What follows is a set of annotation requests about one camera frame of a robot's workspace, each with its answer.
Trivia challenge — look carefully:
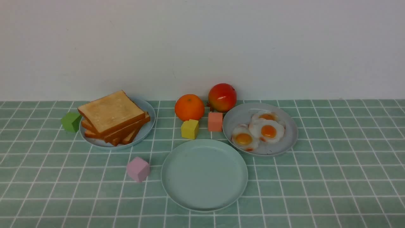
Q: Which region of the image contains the salmon foam cube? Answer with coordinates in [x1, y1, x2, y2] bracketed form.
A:
[207, 112, 223, 132]

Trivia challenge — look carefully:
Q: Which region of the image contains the orange fruit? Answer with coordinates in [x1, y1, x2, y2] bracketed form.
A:
[174, 94, 204, 121]

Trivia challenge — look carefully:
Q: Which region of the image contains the yellow foam cube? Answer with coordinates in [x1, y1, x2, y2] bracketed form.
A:
[181, 119, 199, 140]

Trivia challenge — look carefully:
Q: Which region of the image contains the red apple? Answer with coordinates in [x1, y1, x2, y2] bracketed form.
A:
[207, 83, 237, 113]

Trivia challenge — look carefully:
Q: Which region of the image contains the empty teal plate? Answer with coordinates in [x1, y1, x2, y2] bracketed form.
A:
[161, 139, 248, 212]

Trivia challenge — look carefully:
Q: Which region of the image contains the grey egg plate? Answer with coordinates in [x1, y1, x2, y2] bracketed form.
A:
[222, 103, 298, 157]

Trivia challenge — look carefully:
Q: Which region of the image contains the pink foam cube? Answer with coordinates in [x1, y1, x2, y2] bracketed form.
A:
[126, 157, 151, 183]

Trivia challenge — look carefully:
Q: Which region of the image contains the light blue bread plate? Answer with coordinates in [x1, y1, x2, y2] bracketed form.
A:
[79, 95, 156, 150]

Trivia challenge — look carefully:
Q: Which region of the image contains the green foam cube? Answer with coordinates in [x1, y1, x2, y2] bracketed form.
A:
[61, 112, 82, 133]

